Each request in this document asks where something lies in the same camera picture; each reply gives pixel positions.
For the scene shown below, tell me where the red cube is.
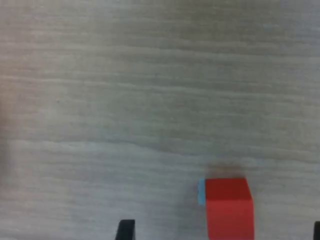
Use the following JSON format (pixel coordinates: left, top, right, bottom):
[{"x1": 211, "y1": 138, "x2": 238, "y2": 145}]
[{"x1": 205, "y1": 177, "x2": 255, "y2": 240}]

